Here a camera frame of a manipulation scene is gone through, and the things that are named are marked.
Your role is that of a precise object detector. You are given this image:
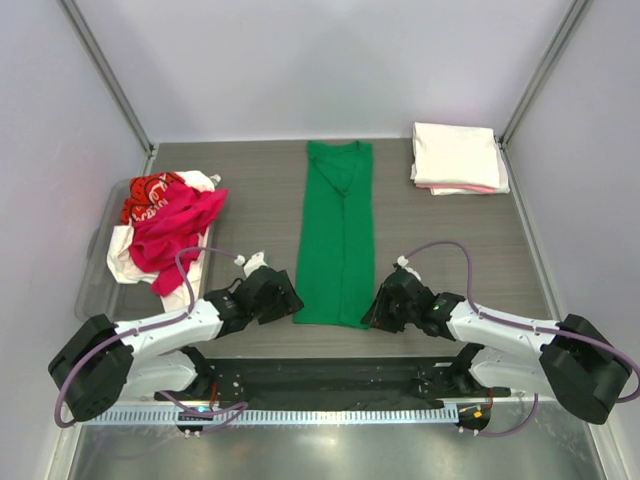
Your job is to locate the green t shirt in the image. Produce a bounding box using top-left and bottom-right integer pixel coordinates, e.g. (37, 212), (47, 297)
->
(293, 141), (376, 329)

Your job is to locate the clear plastic bin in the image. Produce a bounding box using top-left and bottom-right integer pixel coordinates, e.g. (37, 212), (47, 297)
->
(75, 180), (206, 321)

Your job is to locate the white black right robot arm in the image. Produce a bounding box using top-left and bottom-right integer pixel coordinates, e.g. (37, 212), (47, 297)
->
(361, 267), (632, 425)

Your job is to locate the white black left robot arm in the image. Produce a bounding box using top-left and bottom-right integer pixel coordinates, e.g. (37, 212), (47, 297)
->
(48, 265), (304, 428)

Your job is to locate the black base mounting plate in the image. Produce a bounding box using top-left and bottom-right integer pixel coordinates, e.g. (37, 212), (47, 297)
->
(174, 357), (511, 411)

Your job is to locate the magenta red t shirt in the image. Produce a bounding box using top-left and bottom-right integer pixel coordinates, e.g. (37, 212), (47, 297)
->
(129, 183), (228, 297)

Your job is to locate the folded pink t shirt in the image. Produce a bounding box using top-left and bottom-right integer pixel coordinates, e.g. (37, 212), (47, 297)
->
(417, 184), (510, 196)

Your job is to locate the red printed t shirt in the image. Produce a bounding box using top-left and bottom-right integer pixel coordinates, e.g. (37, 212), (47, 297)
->
(120, 172), (185, 225)

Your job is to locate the folded white t shirt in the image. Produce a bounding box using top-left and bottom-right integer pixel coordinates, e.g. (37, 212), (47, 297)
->
(410, 122), (509, 188)

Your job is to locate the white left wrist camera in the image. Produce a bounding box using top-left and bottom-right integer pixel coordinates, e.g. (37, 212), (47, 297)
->
(233, 251), (268, 277)

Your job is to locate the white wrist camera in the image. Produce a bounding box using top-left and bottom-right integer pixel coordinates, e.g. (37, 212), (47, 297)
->
(233, 251), (268, 277)
(396, 255), (422, 281)

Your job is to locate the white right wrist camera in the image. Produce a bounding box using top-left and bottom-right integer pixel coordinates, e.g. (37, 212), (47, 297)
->
(396, 255), (422, 281)

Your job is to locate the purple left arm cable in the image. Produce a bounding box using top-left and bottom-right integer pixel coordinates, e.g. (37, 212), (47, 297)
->
(53, 245), (251, 435)

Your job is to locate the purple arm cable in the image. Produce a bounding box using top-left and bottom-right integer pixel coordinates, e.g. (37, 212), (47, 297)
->
(53, 245), (251, 435)
(404, 240), (640, 441)

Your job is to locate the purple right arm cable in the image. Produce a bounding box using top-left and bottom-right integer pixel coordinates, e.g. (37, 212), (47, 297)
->
(404, 240), (640, 441)

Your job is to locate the slotted grey cable duct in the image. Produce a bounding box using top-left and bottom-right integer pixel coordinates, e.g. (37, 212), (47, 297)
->
(85, 404), (459, 426)

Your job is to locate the left aluminium frame post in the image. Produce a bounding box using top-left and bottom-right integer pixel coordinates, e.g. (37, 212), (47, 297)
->
(57, 0), (155, 159)

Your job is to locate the aluminium frame post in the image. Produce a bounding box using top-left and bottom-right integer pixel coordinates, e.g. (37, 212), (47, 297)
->
(495, 0), (595, 151)
(57, 0), (155, 159)

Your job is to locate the right aluminium frame post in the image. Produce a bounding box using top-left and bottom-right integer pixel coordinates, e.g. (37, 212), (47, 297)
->
(495, 0), (595, 151)

